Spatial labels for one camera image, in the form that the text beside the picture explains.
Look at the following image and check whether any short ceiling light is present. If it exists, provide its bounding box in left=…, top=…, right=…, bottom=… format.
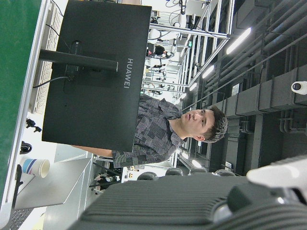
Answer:
left=201, top=64, right=215, bottom=80

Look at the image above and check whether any person in patterned shirt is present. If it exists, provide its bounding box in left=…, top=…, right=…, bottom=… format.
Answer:
left=71, top=93, right=229, bottom=169

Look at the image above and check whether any white keyboard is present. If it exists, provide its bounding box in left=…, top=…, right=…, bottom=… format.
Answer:
left=30, top=4, right=65, bottom=115

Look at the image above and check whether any striped paper cup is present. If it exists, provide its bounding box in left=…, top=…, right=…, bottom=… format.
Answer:
left=19, top=158, right=51, bottom=178

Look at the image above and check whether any long ceiling light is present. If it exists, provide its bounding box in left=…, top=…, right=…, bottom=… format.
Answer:
left=226, top=27, right=252, bottom=55

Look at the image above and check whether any black computer monitor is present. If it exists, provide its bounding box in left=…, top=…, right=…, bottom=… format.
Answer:
left=41, top=0, right=153, bottom=153

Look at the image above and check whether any black monitor stand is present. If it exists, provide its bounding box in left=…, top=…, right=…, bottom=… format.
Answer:
left=38, top=49, right=119, bottom=72

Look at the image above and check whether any black monitor cable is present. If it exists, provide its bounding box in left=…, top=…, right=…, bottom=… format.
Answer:
left=32, top=76, right=71, bottom=89

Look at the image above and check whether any green conveyor belt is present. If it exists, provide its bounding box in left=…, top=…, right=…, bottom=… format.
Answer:
left=0, top=0, right=43, bottom=200

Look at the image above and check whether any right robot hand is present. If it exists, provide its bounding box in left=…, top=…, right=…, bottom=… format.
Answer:
left=74, top=155, right=307, bottom=230

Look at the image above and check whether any silver laptop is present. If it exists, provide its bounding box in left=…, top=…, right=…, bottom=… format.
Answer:
left=14, top=157, right=93, bottom=209

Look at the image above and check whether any white security camera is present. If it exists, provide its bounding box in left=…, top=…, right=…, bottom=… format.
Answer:
left=291, top=80, right=307, bottom=93

